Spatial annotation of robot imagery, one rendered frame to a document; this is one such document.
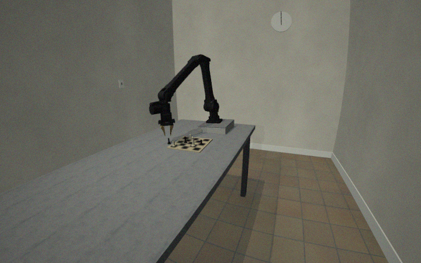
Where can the black and cream chessboard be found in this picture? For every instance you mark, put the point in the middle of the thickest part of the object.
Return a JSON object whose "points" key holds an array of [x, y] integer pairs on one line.
{"points": [[180, 145]]}

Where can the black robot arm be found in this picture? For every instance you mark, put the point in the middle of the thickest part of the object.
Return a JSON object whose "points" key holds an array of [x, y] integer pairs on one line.
{"points": [[210, 103]]}

